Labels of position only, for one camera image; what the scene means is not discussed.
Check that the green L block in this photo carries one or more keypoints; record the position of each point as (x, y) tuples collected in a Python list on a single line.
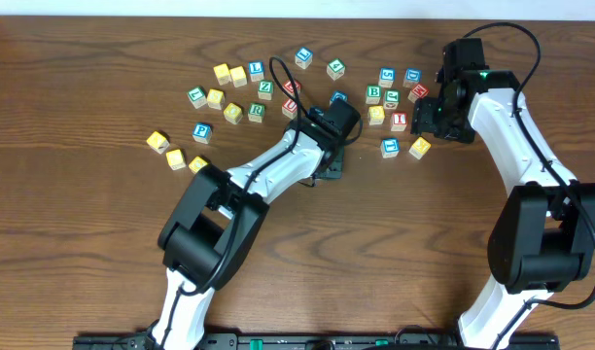
[(197, 97)]

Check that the yellow block lower middle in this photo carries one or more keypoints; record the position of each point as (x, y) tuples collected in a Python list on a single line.
[(233, 113)]

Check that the red U block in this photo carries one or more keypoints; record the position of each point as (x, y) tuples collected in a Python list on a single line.
[(290, 109)]

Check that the red M block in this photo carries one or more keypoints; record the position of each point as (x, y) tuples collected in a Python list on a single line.
[(419, 91)]

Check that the yellow block right cluster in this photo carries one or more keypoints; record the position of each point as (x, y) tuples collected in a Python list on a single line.
[(376, 115)]

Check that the red E block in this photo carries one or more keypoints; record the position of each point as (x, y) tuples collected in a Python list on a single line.
[(292, 87)]

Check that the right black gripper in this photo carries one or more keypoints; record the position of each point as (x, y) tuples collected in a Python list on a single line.
[(423, 121)]

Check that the yellow block top left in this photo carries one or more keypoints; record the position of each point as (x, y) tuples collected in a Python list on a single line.
[(222, 74)]

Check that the green Z block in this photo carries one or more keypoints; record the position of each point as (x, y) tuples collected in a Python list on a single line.
[(265, 90)]

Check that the blue d block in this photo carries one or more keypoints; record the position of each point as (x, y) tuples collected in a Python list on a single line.
[(338, 95), (412, 77)]

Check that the blue D block right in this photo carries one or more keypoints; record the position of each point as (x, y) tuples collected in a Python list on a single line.
[(412, 77)]

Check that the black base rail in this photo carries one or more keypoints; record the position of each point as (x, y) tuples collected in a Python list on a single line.
[(232, 341)]

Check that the yellow block far left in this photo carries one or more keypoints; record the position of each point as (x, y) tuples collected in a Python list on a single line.
[(158, 142)]

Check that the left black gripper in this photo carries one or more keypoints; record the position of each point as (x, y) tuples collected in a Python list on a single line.
[(337, 171)]

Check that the blue L block left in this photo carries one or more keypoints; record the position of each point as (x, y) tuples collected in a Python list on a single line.
[(256, 70)]

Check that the green 4 block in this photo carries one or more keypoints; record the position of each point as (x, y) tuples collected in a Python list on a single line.
[(336, 69)]

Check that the red I block left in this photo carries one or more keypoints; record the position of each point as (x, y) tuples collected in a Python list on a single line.
[(398, 121)]

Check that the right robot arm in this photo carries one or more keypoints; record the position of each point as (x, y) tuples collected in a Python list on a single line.
[(544, 238)]

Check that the blue l block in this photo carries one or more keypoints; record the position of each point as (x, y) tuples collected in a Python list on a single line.
[(256, 70), (303, 57)]

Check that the green B block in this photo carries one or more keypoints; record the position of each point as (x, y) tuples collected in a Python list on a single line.
[(373, 94)]

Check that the blue S block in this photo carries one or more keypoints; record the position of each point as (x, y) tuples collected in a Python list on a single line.
[(387, 77)]

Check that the blue L block top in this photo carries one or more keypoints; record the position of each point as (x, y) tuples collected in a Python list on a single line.
[(303, 57)]

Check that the blue H block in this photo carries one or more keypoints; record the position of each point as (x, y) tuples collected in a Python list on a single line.
[(315, 111)]

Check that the yellow block bottom middle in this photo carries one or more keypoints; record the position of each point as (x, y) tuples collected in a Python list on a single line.
[(175, 159)]

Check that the yellow block bottom right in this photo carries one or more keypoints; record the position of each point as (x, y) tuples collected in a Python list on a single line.
[(197, 164)]

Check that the yellow block middle left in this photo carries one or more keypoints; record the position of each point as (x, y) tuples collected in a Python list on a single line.
[(215, 99)]

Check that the green R block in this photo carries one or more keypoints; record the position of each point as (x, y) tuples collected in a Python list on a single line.
[(256, 112)]

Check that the yellow block far right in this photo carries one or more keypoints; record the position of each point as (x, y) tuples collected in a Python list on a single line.
[(419, 147)]

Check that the blue P block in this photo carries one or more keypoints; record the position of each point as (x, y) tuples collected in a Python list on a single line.
[(202, 133)]

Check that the blue T block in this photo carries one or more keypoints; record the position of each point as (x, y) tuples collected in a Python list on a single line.
[(390, 147)]

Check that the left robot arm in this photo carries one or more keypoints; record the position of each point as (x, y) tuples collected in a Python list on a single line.
[(212, 228)]

